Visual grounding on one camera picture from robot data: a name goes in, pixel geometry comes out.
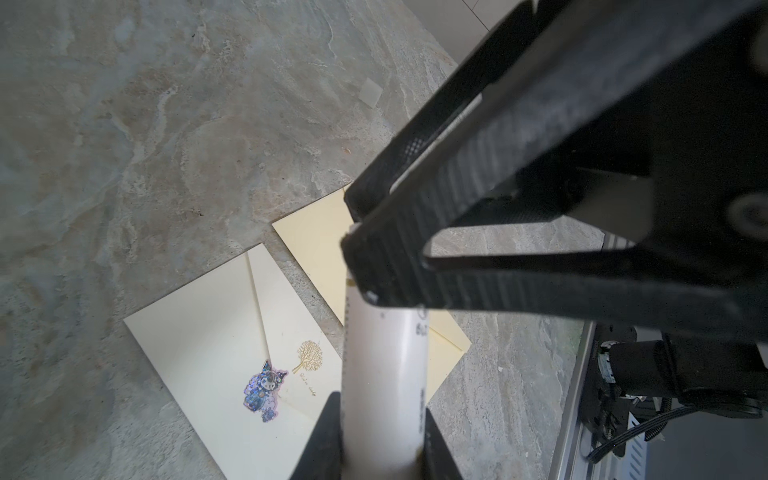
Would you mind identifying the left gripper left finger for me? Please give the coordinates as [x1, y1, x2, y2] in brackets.
[290, 391, 342, 480]

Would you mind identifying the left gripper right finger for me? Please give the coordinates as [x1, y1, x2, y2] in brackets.
[423, 409, 463, 480]

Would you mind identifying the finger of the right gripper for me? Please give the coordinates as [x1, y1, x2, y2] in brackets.
[341, 1, 767, 342]
[344, 1, 538, 222]

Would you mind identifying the cream white envelope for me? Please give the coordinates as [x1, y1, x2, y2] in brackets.
[125, 244, 341, 479]

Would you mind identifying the white glue stick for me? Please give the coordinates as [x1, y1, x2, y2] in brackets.
[341, 277, 429, 479]

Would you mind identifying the yellow manila envelope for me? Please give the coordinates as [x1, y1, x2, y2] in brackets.
[273, 188, 471, 400]

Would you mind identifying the holographic sticker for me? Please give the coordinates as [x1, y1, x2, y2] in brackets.
[243, 360, 288, 423]

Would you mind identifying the aluminium mounting rail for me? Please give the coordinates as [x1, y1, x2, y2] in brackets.
[548, 230, 661, 480]

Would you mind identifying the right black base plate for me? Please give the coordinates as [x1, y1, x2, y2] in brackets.
[578, 320, 768, 463]

